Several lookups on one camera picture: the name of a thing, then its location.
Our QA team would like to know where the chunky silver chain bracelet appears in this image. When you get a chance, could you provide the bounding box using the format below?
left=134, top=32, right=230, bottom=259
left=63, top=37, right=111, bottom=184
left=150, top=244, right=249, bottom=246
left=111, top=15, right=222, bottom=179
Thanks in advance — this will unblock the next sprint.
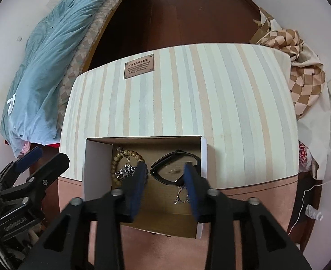
left=115, top=157, right=136, bottom=181

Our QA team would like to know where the silver blue stone bracelet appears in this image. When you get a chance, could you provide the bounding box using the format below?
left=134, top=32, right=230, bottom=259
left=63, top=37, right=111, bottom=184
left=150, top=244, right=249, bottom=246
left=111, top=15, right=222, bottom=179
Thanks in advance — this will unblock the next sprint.
left=173, top=178, right=191, bottom=205

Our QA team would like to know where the black smart band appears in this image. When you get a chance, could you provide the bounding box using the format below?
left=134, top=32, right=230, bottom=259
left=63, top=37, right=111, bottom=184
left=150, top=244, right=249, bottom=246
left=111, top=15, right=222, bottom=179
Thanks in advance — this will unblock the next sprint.
left=150, top=149, right=201, bottom=187

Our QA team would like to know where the wooden bead bracelet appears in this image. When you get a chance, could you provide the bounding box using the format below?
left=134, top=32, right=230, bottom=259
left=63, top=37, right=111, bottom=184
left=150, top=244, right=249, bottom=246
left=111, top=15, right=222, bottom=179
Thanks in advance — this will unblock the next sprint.
left=110, top=146, right=150, bottom=188

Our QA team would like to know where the white cardboard box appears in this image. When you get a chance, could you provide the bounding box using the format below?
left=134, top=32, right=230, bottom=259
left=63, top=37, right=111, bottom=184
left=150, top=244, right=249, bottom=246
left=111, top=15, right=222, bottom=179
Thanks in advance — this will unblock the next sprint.
left=82, top=135, right=207, bottom=239

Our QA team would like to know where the pink and striped table mat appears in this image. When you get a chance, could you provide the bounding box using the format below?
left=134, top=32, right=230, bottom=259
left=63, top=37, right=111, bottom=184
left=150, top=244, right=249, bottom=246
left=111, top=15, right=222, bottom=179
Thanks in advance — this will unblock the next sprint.
left=57, top=43, right=300, bottom=270

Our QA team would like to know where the red white plastic bag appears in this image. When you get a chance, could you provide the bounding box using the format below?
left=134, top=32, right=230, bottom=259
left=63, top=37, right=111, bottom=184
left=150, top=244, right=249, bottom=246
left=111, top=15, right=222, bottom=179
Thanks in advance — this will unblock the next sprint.
left=299, top=142, right=319, bottom=179

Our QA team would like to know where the brown label patch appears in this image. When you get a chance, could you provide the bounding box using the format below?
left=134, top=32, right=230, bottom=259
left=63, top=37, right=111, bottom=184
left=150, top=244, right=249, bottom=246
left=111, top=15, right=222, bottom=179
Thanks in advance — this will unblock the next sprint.
left=124, top=54, right=154, bottom=79

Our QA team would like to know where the light blue duvet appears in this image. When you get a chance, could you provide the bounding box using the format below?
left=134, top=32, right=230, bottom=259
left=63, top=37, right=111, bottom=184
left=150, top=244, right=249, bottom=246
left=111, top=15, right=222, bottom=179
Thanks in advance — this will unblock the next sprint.
left=0, top=0, right=106, bottom=157

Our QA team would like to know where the checkered brown beige cloth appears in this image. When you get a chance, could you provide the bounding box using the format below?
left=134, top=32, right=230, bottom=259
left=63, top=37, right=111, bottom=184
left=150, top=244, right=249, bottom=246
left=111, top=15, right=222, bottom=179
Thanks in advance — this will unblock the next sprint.
left=250, top=7, right=327, bottom=120

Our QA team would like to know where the checkered beige mattress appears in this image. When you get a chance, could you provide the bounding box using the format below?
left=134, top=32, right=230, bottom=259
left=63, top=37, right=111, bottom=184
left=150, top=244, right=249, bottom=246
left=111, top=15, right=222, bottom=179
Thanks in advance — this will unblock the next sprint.
left=57, top=0, right=122, bottom=130

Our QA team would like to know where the white charger cable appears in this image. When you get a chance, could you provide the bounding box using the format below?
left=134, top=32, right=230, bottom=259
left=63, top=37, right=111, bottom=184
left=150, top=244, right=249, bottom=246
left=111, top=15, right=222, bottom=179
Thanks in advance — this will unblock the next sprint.
left=288, top=174, right=331, bottom=235

